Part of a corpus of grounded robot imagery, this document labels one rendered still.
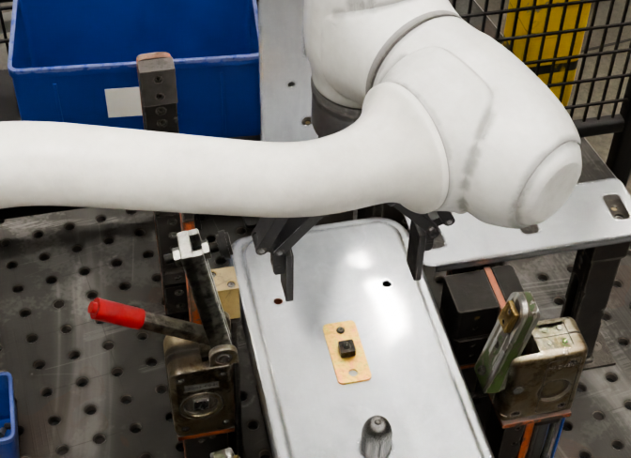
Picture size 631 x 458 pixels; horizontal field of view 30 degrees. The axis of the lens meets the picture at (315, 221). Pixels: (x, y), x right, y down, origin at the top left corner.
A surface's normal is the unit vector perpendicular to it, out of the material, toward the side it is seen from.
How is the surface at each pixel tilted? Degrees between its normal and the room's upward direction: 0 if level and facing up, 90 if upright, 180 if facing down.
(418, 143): 56
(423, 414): 0
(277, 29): 90
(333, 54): 90
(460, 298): 0
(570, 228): 0
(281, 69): 90
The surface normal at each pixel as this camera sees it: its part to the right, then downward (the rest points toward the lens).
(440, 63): -0.15, -0.67
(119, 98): 0.12, 0.72
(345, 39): -0.71, 0.32
